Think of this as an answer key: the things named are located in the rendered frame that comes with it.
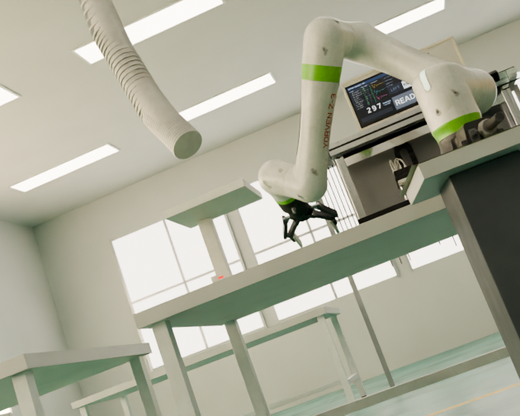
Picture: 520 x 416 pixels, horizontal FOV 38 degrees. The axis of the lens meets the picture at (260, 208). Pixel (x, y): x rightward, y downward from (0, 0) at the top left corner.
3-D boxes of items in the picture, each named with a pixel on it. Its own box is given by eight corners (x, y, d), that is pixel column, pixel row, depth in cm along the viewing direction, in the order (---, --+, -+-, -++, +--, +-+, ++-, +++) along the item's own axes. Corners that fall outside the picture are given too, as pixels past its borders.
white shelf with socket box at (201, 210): (280, 281, 300) (242, 177, 309) (196, 314, 305) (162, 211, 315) (295, 285, 334) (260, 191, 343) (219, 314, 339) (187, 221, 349)
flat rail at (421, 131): (509, 99, 260) (506, 92, 260) (342, 167, 269) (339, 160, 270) (508, 100, 261) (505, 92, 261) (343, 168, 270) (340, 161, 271)
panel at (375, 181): (538, 168, 269) (503, 95, 275) (366, 236, 279) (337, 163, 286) (537, 169, 270) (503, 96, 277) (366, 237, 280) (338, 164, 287)
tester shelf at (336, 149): (511, 82, 261) (505, 70, 262) (329, 157, 271) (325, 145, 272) (499, 115, 303) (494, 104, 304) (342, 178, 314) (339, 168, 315)
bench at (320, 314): (361, 406, 528) (323, 305, 543) (99, 500, 560) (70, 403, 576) (371, 394, 615) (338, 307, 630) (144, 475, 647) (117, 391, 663)
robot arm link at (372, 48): (512, 79, 203) (362, 17, 233) (484, 77, 191) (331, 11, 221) (493, 124, 207) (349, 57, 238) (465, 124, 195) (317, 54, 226)
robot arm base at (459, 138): (528, 120, 171) (517, 96, 173) (470, 139, 169) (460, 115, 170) (485, 156, 196) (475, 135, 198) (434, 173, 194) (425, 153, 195)
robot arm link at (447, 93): (498, 122, 192) (469, 57, 196) (470, 122, 180) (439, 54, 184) (456, 144, 200) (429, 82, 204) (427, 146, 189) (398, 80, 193)
